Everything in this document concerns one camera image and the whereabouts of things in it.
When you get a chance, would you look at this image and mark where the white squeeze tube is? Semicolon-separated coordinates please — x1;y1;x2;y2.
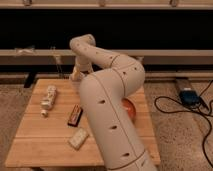
41;85;57;117

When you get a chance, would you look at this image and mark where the translucent white ceramic cup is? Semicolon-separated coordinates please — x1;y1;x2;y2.
70;77;81;87

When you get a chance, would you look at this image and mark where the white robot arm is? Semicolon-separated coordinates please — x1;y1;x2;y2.
70;34;157;171

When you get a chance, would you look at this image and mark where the pale wrapped snack packet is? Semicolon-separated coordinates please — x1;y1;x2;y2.
68;128;89;150

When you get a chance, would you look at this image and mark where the wooden table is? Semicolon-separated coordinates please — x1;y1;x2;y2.
4;78;162;169

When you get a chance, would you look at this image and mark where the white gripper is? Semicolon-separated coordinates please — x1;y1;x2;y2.
69;58;93;80

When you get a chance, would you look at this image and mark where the blue power box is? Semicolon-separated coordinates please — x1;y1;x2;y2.
179;90;199;106

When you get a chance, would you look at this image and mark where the orange ceramic bowl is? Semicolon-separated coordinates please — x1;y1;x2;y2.
122;98;136;122

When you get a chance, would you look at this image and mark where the dark brown snack bar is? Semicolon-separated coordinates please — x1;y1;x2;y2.
67;104;83;127

